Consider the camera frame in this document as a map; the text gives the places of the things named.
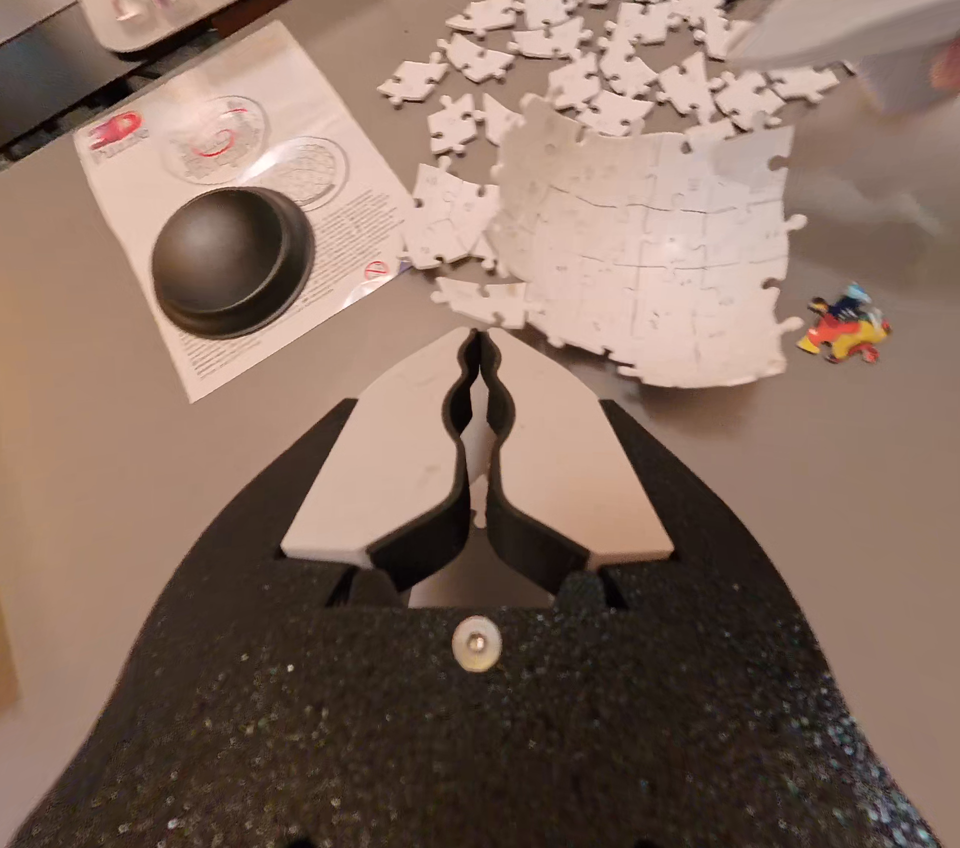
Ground black round puzzle stand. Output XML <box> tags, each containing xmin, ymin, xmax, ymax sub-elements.
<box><xmin>150</xmin><ymin>186</ymin><xmax>316</xmax><ymax>341</ymax></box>

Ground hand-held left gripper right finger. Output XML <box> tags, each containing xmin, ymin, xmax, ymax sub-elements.
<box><xmin>480</xmin><ymin>330</ymin><xmax>675</xmax><ymax>594</ymax></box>

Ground narrow assembled white puzzle strip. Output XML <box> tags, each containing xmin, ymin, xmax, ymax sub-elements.
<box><xmin>431</xmin><ymin>274</ymin><xmax>530</xmax><ymax>330</ymax></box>

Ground pile of white puzzle pieces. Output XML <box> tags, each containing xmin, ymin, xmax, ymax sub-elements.
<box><xmin>377</xmin><ymin>0</ymin><xmax>856</xmax><ymax>148</ymax></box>

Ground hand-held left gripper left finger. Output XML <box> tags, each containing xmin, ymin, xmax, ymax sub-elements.
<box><xmin>281</xmin><ymin>329</ymin><xmax>481</xmax><ymax>590</ymax></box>

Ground white instruction leaflet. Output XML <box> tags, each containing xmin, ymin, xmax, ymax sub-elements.
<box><xmin>73</xmin><ymin>21</ymin><xmax>415</xmax><ymax>405</ymax></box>

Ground small assembled white puzzle section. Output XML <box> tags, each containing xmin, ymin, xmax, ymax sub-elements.
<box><xmin>397</xmin><ymin>161</ymin><xmax>502</xmax><ymax>272</ymax></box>

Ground large assembled white puzzle section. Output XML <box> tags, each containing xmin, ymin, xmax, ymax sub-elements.
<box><xmin>486</xmin><ymin>94</ymin><xmax>810</xmax><ymax>390</ymax></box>

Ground colourful puzzle piece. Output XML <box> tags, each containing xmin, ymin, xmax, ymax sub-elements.
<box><xmin>796</xmin><ymin>284</ymin><xmax>894</xmax><ymax>365</ymax></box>

